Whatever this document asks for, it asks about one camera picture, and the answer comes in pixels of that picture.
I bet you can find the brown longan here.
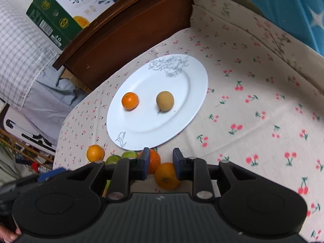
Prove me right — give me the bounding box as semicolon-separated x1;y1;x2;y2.
156;91;175;112

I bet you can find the white plate with line drawings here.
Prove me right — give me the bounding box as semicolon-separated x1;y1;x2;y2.
106;54;209;151

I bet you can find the white and black board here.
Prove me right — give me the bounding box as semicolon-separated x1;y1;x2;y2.
4;106;57;155

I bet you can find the grey checkered cloth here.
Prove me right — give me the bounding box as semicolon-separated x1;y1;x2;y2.
0;0;62;110

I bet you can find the wooden rack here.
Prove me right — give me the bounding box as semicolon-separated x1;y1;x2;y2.
0;128;55;171

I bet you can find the cherry print tablecloth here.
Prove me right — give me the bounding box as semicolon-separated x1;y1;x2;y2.
53;0;324;243

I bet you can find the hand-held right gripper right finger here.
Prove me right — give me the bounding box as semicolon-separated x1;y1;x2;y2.
174;148;254;201

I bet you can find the green and white carton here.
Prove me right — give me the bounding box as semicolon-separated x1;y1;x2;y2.
26;0;115;50

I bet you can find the small orange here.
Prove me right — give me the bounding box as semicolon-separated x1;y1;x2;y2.
86;144;105;163
122;92;140;110

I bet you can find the brown cardboard box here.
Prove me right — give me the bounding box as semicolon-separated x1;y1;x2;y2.
61;68;92;94

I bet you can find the large deep orange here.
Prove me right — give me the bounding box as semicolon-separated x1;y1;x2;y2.
138;149;161;175

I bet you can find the brown wooden headboard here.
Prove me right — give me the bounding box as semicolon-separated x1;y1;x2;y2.
52;0;198;94

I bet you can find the grey blue shirt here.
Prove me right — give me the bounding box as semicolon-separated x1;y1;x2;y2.
21;67;89;147

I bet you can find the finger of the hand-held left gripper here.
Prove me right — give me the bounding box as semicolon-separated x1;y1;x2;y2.
15;167;67;186

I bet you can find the person's left hand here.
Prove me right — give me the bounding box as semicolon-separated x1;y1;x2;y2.
0;226;21;242

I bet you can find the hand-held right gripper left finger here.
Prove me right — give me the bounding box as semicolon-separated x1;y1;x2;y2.
76;147;151;202

